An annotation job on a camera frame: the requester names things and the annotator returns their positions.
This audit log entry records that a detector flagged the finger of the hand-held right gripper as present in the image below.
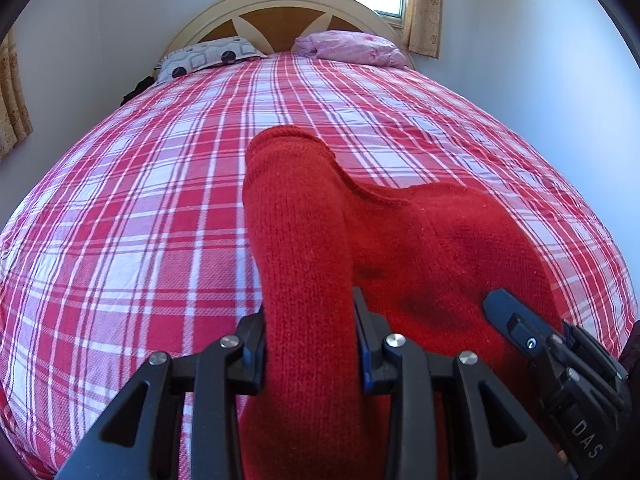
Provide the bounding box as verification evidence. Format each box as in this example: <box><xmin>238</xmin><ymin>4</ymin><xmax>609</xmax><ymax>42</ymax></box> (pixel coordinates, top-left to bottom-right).
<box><xmin>563</xmin><ymin>320</ymin><xmax>630</xmax><ymax>397</ymax></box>
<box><xmin>482</xmin><ymin>288</ymin><xmax>565</xmax><ymax>362</ymax></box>

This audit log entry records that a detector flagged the red knitted sweater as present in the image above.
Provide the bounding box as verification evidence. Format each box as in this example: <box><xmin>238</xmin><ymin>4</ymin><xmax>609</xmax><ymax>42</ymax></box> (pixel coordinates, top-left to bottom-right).
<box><xmin>240</xmin><ymin>126</ymin><xmax>567</xmax><ymax>480</ymax></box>

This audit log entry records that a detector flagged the red white plaid bedsheet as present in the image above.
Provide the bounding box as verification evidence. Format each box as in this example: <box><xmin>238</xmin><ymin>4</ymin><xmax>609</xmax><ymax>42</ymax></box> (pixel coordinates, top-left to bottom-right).
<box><xmin>0</xmin><ymin>52</ymin><xmax>640</xmax><ymax>480</ymax></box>

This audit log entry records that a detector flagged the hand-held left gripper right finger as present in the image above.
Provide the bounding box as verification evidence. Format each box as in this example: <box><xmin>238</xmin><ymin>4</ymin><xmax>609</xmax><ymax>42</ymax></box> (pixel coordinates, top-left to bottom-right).
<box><xmin>353</xmin><ymin>288</ymin><xmax>567</xmax><ymax>480</ymax></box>

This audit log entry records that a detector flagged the cream wooden headboard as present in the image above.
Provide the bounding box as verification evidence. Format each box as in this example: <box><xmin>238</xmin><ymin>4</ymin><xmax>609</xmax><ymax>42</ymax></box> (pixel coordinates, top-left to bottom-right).
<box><xmin>157</xmin><ymin>0</ymin><xmax>416</xmax><ymax>71</ymax></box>

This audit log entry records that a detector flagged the pink pillow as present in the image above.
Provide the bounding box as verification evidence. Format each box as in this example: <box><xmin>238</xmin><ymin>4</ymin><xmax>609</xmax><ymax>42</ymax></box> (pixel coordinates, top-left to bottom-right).
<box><xmin>291</xmin><ymin>30</ymin><xmax>408</xmax><ymax>68</ymax></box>

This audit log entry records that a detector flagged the grey patterned pillow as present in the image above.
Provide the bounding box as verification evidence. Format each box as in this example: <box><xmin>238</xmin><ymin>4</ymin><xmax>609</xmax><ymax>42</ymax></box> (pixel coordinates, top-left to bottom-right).
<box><xmin>152</xmin><ymin>36</ymin><xmax>269</xmax><ymax>84</ymax></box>

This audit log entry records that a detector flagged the dark cloth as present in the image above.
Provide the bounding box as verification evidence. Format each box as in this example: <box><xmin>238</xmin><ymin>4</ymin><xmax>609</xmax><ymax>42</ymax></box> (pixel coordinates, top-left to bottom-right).
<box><xmin>120</xmin><ymin>75</ymin><xmax>156</xmax><ymax>107</ymax></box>

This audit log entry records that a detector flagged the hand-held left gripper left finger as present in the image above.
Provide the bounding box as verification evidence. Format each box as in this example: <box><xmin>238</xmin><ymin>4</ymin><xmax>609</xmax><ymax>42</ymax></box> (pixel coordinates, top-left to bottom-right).
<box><xmin>55</xmin><ymin>310</ymin><xmax>266</xmax><ymax>480</ymax></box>

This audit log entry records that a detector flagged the beige patterned curtain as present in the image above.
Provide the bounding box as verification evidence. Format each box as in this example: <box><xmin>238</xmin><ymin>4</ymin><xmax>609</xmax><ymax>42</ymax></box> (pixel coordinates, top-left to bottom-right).
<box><xmin>0</xmin><ymin>32</ymin><xmax>34</xmax><ymax>161</ymax></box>
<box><xmin>401</xmin><ymin>0</ymin><xmax>444</xmax><ymax>59</ymax></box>

